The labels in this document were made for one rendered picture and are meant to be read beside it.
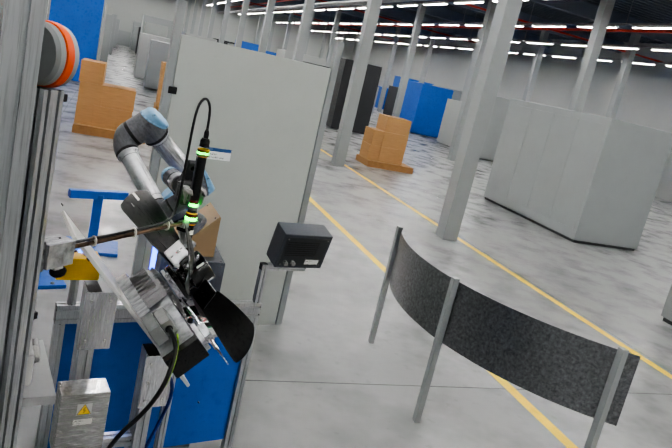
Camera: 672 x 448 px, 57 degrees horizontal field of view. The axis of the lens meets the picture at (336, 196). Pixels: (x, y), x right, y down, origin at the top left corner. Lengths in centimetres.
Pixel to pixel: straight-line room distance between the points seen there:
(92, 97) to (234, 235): 728
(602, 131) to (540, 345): 834
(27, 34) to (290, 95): 365
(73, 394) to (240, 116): 252
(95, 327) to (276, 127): 252
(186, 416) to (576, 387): 201
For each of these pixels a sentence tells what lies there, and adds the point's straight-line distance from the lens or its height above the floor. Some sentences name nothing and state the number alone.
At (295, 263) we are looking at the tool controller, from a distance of 295.
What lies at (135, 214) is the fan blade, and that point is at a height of 137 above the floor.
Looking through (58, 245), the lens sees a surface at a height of 138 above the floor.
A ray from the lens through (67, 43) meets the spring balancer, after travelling 164.
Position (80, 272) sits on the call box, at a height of 102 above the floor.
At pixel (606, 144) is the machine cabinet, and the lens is 1162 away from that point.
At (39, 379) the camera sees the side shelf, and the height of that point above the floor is 86.
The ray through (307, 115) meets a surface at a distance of 447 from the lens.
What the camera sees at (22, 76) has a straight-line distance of 81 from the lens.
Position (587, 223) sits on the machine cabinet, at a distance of 1181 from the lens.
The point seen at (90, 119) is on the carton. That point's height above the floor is 25.
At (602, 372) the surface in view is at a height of 80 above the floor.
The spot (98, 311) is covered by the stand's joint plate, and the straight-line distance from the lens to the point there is 217.
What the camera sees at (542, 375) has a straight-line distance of 365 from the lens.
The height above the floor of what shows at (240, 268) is 46.
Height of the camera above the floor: 200
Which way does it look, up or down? 11 degrees down
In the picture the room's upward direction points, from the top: 13 degrees clockwise
